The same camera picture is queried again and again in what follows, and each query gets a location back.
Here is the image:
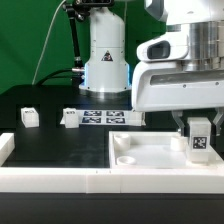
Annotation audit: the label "marker tag sheet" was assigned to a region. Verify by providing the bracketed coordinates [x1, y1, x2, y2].
[77, 110, 134, 125]

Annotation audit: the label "black cables at base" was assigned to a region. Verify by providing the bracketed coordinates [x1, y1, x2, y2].
[34, 68, 84, 87]

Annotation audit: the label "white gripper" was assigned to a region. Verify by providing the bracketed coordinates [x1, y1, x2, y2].
[131, 33, 224, 136]

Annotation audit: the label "white U-shaped fence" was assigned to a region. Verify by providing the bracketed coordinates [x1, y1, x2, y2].
[0, 133, 224, 194]

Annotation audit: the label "white square tabletop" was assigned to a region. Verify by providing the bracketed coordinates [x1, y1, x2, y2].
[109, 131, 218, 169]

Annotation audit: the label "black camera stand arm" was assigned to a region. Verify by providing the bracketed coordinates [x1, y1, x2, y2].
[62, 0, 101, 69]

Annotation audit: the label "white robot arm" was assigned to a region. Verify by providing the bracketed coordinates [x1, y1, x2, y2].
[82, 0, 224, 127]

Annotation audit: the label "grey cable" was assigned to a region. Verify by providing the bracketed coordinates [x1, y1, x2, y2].
[31, 0, 68, 86]

